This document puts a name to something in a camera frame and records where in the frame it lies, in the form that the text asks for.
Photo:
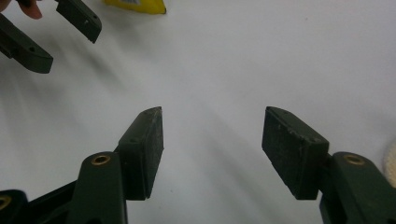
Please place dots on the yellow food packet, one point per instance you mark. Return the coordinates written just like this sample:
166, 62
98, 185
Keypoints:
137, 5

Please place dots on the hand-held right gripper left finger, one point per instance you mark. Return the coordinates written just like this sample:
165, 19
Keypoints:
140, 155

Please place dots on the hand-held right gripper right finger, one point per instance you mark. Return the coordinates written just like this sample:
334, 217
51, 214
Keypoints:
292, 155

